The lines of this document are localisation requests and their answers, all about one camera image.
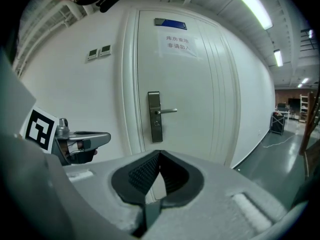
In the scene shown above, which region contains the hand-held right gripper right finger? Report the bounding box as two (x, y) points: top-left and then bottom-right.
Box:
(139, 149), (289, 240)

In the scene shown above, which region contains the blue door sign plate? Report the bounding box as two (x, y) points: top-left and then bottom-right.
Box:
(154, 17), (188, 31)

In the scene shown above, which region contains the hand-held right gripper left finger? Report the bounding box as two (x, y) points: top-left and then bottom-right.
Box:
(62, 149), (161, 237)

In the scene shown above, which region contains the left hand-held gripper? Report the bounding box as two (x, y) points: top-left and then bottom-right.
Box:
(24, 105), (112, 152)

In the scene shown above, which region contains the wooden ladder stand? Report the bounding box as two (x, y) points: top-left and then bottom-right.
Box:
(298, 83), (320, 182)

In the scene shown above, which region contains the white paper notice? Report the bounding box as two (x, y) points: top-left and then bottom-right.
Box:
(156, 30), (204, 59)

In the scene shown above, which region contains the white floor cable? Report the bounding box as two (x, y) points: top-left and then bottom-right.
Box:
(261, 133), (296, 149)

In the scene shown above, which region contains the silver door lock plate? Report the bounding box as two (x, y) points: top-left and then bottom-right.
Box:
(147, 91), (164, 144)

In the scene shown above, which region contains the short ceiling light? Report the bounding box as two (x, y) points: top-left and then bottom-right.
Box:
(273, 49), (284, 68)

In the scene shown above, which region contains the black bin cart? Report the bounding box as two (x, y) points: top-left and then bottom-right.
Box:
(270, 111), (286, 136)

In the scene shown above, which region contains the white shelf rack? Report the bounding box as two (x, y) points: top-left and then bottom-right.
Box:
(299, 93), (310, 124)

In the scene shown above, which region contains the white table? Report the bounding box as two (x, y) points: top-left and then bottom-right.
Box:
(274, 109), (291, 121)

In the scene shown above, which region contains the long ceiling light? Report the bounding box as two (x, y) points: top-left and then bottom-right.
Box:
(221, 0), (274, 31)

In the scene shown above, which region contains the person's left hand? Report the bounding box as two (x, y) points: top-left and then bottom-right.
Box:
(59, 140), (99, 165)

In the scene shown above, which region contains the white wall thermostat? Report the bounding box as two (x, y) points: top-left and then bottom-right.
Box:
(99, 44), (113, 58)
(86, 48), (99, 61)

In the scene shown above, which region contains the black head-worn camera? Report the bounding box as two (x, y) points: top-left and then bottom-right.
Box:
(98, 0), (124, 13)

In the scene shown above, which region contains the silver lever door handle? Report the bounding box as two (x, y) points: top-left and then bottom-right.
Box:
(154, 108), (178, 116)

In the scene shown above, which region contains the white door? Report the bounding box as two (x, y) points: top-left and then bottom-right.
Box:
(136, 9), (227, 165)

